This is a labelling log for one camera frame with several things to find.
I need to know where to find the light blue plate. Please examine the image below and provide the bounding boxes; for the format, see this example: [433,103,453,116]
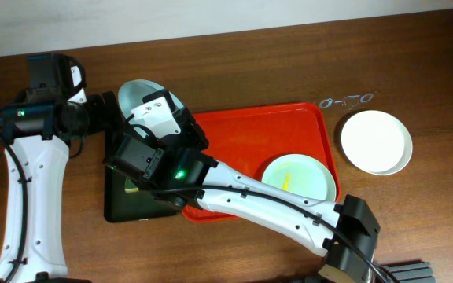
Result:
[118,79,185,138]

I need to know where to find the white plate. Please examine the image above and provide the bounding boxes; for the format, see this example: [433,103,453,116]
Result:
[340,110,413,175]

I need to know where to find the light green plate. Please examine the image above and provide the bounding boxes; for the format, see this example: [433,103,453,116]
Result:
[261,154,337,201]

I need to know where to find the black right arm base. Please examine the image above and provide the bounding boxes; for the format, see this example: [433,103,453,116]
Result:
[291,262,436,283]

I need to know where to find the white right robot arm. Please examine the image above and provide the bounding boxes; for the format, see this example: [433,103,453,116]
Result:
[105,89,387,282]

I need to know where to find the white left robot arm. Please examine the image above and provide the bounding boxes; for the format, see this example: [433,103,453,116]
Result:
[0,53,121,282]

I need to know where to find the green yellow sponge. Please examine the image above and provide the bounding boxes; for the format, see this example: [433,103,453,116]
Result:
[124,178,139,193]

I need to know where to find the red plastic tray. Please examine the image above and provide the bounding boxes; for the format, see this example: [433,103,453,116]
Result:
[193,102,341,200]

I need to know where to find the black plastic tray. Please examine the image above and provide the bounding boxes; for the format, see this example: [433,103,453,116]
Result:
[104,131,178,223]

